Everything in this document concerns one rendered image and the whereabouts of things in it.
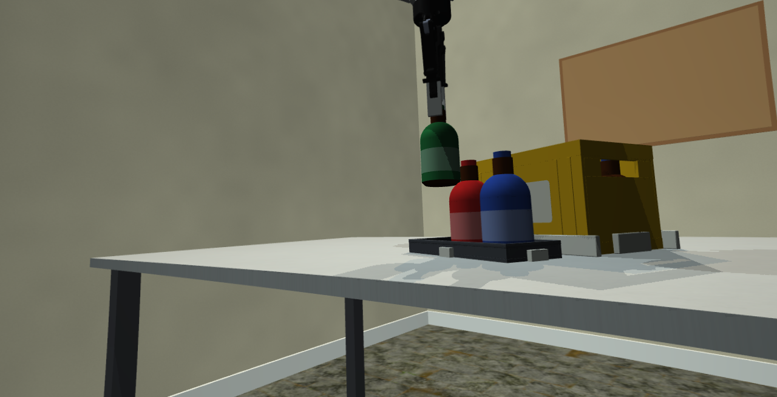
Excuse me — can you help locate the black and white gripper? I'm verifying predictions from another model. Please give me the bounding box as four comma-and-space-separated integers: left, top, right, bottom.
413, 0, 451, 117

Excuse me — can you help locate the green bottle with pale green label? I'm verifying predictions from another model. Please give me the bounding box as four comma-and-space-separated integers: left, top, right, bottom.
420, 105, 461, 187

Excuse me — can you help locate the red bottle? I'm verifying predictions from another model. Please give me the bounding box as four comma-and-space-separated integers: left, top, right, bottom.
449, 160, 484, 242

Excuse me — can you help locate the black tray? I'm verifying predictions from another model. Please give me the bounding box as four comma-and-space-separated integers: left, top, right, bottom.
409, 237, 562, 263

